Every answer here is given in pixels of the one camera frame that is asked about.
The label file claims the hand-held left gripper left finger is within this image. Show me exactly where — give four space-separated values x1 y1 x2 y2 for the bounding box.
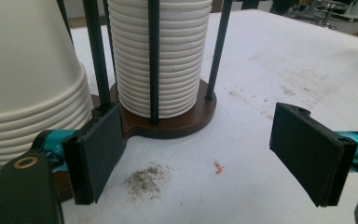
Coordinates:
38 102 127 206

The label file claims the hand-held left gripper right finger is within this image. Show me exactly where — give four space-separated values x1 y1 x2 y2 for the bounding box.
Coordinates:
268 102 358 208

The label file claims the metal stool base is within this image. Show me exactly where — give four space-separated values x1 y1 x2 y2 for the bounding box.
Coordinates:
310 0 340 31

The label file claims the stack of white paper cups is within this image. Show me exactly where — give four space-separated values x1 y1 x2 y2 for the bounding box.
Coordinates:
0 0 94 170
106 0 213 119

